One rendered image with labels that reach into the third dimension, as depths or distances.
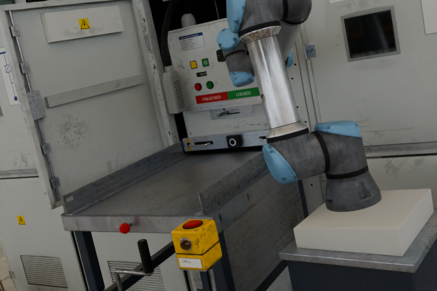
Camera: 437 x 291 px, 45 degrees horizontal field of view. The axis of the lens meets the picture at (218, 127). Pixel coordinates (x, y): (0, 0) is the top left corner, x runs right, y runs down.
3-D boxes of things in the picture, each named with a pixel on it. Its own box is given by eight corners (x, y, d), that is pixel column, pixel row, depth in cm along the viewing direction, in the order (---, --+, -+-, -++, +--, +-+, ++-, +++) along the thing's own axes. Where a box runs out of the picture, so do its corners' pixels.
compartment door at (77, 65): (42, 208, 197) (-12, 9, 186) (163, 158, 243) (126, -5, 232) (52, 210, 193) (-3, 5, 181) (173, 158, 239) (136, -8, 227)
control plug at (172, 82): (178, 113, 221) (169, 72, 218) (169, 114, 224) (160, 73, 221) (188, 109, 227) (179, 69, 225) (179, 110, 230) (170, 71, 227)
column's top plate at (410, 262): (452, 214, 144) (451, 207, 144) (415, 273, 117) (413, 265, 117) (333, 210, 165) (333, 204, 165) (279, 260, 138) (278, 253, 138)
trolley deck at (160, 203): (217, 234, 148) (212, 214, 147) (64, 230, 181) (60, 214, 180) (306, 162, 204) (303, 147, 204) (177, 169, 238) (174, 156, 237)
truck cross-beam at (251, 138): (296, 142, 208) (293, 128, 207) (185, 151, 237) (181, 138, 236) (301, 139, 212) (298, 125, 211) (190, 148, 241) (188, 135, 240)
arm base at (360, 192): (385, 190, 150) (378, 156, 148) (374, 209, 137) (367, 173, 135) (334, 195, 157) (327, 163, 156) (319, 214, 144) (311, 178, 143)
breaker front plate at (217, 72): (287, 132, 209) (265, 10, 201) (187, 141, 235) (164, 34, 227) (289, 131, 210) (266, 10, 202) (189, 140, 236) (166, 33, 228)
